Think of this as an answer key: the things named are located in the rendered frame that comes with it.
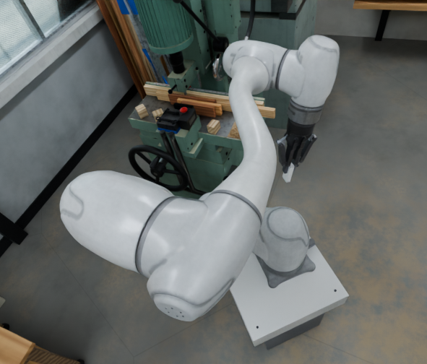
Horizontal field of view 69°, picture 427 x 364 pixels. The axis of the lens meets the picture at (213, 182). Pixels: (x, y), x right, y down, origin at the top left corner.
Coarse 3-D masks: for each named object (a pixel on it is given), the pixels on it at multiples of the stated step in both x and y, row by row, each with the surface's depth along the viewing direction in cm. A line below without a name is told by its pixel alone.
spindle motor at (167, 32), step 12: (144, 0) 103; (156, 0) 102; (168, 0) 104; (144, 12) 107; (156, 12) 106; (168, 12) 106; (180, 12) 109; (144, 24) 111; (156, 24) 109; (168, 24) 109; (180, 24) 111; (156, 36) 113; (168, 36) 112; (180, 36) 114; (192, 36) 120; (156, 48) 117; (168, 48) 115; (180, 48) 116
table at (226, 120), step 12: (156, 96) 153; (156, 108) 147; (132, 120) 146; (144, 120) 143; (204, 120) 137; (228, 120) 134; (264, 120) 139; (204, 132) 132; (228, 132) 130; (216, 144) 134; (228, 144) 131; (240, 144) 128; (192, 156) 131
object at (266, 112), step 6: (162, 96) 148; (216, 102) 137; (222, 102) 136; (228, 102) 135; (222, 108) 138; (228, 108) 137; (258, 108) 130; (264, 108) 129; (270, 108) 129; (264, 114) 131; (270, 114) 129
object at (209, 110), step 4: (184, 100) 139; (188, 104) 137; (192, 104) 136; (196, 104) 136; (200, 104) 135; (204, 104) 135; (196, 108) 137; (200, 108) 136; (204, 108) 135; (208, 108) 134; (212, 108) 133; (196, 112) 139; (200, 112) 138; (204, 112) 137; (208, 112) 136; (212, 112) 135; (212, 116) 137
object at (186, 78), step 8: (184, 64) 135; (192, 64) 134; (184, 72) 131; (192, 72) 136; (168, 80) 132; (176, 80) 130; (184, 80) 131; (192, 80) 138; (176, 88) 134; (184, 88) 133
